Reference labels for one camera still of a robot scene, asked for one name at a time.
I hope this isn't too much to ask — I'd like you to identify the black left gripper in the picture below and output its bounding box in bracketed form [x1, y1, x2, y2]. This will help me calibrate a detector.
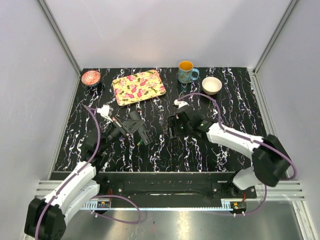
[99, 115, 145, 153]

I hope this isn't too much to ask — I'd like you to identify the black remote control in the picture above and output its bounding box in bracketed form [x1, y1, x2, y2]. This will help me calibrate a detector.
[137, 123, 153, 146]

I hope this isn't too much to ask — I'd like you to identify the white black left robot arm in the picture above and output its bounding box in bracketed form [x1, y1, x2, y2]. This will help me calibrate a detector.
[24, 111, 151, 240]

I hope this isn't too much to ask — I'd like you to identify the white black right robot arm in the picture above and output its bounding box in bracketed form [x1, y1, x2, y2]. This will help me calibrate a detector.
[168, 111, 290, 198]

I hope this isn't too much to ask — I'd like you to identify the floral rectangular tray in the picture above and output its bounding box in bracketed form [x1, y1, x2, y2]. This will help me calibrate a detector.
[112, 69, 166, 107]

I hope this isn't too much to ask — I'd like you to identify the blue mug yellow inside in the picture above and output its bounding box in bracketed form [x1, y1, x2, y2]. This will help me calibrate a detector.
[177, 60, 200, 84]

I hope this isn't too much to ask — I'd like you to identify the cream white bowl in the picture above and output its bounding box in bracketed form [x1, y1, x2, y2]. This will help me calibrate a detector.
[201, 76, 222, 96]

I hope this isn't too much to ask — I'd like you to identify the red patterned bowl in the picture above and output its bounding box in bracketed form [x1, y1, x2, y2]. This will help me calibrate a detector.
[81, 70, 101, 86]

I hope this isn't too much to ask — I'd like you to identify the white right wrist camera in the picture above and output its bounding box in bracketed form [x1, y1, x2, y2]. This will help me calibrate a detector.
[173, 99, 190, 114]

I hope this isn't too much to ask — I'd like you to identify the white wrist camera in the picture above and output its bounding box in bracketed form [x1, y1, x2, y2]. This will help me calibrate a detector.
[173, 99, 190, 114]
[96, 104, 113, 122]

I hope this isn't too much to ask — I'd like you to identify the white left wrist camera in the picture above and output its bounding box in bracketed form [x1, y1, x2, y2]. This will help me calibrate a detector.
[96, 104, 113, 122]

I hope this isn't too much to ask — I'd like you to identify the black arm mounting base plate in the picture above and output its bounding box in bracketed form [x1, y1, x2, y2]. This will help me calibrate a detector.
[97, 172, 257, 201]

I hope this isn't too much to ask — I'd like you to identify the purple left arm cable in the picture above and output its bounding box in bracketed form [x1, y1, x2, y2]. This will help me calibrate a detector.
[33, 104, 142, 240]

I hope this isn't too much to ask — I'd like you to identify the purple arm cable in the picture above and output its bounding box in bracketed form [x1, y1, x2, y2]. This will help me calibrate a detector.
[177, 92, 298, 216]
[33, 104, 142, 240]

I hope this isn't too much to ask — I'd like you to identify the slotted aluminium cable duct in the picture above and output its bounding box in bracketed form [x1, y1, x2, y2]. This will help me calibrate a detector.
[80, 195, 241, 212]

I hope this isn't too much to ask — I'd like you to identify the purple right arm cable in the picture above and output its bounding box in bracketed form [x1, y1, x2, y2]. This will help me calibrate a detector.
[177, 92, 298, 216]

